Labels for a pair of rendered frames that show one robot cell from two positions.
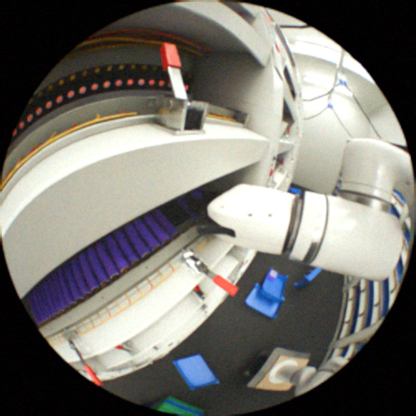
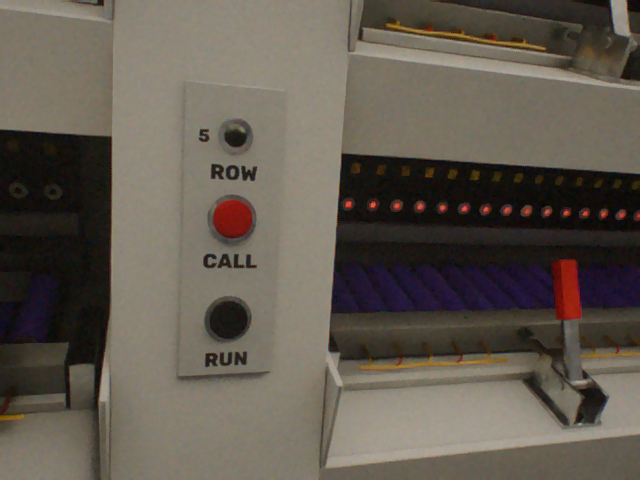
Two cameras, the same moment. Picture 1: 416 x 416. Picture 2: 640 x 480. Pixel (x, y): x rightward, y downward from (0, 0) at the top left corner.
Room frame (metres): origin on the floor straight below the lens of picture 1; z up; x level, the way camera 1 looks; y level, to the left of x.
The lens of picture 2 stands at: (0.08, -0.30, 1.08)
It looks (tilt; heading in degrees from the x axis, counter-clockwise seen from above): 8 degrees down; 32
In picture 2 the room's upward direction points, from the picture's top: 4 degrees clockwise
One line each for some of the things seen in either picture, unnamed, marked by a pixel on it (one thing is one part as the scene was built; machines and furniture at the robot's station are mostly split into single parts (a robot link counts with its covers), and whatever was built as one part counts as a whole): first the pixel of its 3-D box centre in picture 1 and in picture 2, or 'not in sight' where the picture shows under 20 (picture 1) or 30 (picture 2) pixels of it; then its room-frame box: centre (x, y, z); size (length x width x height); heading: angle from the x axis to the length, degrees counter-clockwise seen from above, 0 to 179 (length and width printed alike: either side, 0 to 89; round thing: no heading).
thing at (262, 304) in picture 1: (264, 301); not in sight; (0.18, -0.48, 0.04); 0.30 x 0.20 x 0.08; 49
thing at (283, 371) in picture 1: (290, 374); not in sight; (-0.42, -0.43, 0.39); 0.19 x 0.19 x 0.18
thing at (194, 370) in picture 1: (196, 372); not in sight; (-0.39, 0.08, 0.04); 0.30 x 0.20 x 0.08; 26
